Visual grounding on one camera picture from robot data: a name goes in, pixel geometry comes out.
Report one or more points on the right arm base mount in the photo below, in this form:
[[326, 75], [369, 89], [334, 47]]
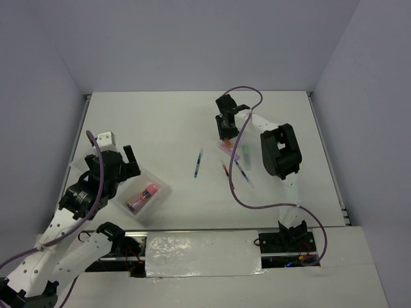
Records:
[[276, 253]]

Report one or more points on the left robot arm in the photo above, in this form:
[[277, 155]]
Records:
[[47, 268]]

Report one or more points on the pink highlighter in container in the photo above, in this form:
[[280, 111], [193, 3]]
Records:
[[149, 191]]

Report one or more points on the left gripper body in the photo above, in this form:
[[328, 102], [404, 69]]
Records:
[[124, 173]]

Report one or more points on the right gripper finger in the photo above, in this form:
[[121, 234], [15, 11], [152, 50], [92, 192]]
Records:
[[222, 127], [230, 131]]

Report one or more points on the green highlighter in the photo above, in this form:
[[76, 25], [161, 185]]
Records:
[[247, 157]]

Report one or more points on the right table rail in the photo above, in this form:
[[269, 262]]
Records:
[[330, 167]]

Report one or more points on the orange highlighter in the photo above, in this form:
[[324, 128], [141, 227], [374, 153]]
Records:
[[228, 143]]

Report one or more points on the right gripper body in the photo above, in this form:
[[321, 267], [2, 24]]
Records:
[[223, 122]]

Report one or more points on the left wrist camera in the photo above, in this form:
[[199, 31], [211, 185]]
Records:
[[106, 141]]

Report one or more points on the blue pen left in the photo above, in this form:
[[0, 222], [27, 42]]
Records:
[[199, 158]]

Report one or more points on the blue pen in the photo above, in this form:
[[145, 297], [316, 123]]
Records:
[[199, 158], [243, 173]]

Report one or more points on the red pen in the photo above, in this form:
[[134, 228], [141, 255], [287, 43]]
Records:
[[226, 171]]

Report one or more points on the blue pen right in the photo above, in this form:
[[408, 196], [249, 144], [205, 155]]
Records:
[[243, 173]]

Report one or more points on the clear plastic container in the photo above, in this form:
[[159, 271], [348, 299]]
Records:
[[117, 212]]

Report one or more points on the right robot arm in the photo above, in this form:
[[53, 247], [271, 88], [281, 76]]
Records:
[[280, 154]]

